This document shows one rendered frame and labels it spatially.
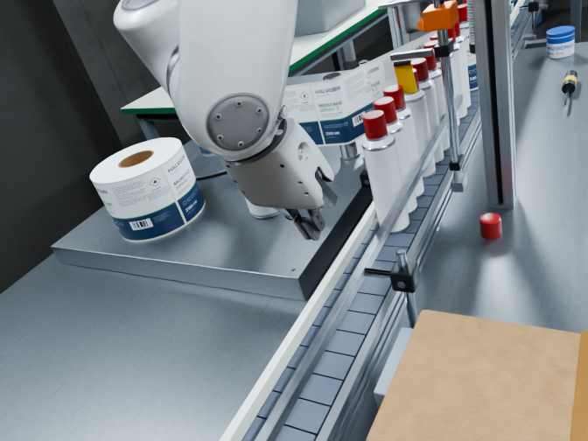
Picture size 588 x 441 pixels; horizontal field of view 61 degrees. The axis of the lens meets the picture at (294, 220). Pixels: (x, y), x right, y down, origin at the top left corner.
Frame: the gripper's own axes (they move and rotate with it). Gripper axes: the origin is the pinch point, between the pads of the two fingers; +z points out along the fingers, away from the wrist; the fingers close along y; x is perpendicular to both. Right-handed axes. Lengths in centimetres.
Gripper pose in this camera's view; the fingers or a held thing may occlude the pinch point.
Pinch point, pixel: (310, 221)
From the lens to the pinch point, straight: 60.8
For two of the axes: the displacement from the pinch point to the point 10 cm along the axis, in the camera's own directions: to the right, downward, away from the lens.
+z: 4.0, 5.7, 7.1
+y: -8.5, -0.5, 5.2
